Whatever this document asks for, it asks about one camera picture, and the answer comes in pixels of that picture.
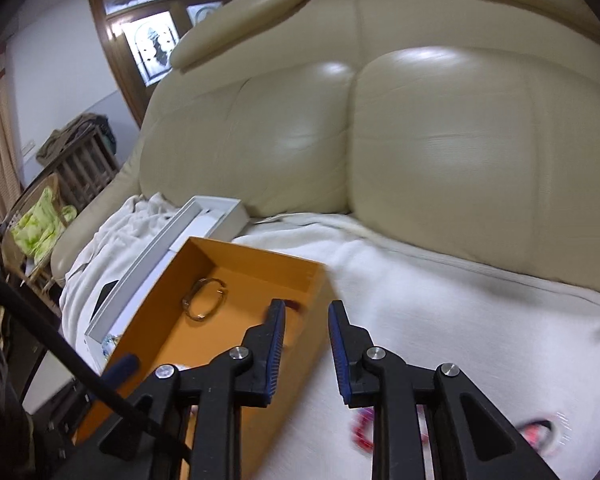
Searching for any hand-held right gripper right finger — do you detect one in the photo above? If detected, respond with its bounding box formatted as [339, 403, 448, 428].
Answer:
[327, 300, 561, 480]

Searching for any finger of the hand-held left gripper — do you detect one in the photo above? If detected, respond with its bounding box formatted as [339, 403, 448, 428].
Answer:
[100, 354, 142, 391]

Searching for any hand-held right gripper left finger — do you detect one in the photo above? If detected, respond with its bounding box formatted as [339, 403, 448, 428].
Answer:
[97, 299, 287, 480]

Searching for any red bead bracelet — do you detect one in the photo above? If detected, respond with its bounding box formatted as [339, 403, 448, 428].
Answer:
[349, 405, 431, 448]

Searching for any gold bangle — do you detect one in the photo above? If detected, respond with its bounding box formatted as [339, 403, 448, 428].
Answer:
[181, 277, 228, 320]

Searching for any orange cardboard box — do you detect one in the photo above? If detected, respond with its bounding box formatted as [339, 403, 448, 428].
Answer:
[72, 236, 335, 480]

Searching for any pink bead bracelet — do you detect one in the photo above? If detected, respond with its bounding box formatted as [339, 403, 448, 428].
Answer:
[517, 420, 556, 453]

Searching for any black phone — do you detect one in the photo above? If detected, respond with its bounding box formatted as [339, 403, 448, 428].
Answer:
[87, 280, 118, 326]

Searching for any white blanket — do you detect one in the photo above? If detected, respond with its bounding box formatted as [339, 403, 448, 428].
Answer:
[57, 192, 600, 480]

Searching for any rattan chair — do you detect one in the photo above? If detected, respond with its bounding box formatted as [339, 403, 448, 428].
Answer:
[0, 172, 78, 296]

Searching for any white cardboard box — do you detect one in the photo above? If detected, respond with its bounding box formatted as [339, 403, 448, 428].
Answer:
[84, 196, 251, 376]

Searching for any green cushion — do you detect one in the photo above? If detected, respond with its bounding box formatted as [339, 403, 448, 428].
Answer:
[11, 187, 78, 266]

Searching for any wooden crib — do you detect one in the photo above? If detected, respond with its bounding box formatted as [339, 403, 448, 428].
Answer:
[55, 127, 121, 211]

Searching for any beige leather sofa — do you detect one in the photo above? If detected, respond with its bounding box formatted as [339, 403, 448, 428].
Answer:
[50, 0, 600, 311]

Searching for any pile of clothes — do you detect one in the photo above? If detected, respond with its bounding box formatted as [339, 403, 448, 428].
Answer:
[36, 114, 117, 166]

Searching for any wooden glass door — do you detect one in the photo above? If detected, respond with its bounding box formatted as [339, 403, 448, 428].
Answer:
[87, 0, 238, 128]

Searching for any black cable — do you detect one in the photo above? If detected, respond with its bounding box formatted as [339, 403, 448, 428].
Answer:
[0, 262, 193, 468]

